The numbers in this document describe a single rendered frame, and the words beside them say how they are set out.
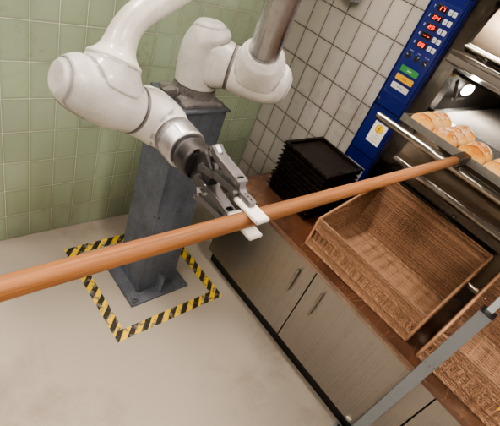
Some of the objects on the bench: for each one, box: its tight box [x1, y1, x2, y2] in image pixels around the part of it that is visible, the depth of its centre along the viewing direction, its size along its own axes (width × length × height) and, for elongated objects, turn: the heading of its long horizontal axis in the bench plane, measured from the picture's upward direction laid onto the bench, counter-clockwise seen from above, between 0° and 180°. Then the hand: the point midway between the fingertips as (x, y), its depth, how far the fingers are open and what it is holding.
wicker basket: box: [305, 183, 493, 341], centre depth 169 cm, size 49×56×28 cm
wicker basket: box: [416, 267, 500, 426], centre depth 140 cm, size 49×56×28 cm
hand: (247, 217), depth 72 cm, fingers closed on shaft, 3 cm apart
